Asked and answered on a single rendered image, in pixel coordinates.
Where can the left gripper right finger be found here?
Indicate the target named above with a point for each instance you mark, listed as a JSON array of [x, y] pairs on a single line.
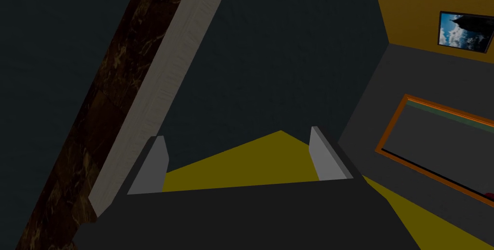
[[327, 161]]

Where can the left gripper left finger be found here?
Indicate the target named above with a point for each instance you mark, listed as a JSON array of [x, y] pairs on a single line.
[[152, 169]]

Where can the orange framed mirror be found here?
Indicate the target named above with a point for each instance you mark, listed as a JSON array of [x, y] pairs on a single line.
[[444, 145]]

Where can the blue sky picture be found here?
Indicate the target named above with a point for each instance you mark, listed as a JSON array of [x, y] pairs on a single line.
[[465, 32]]

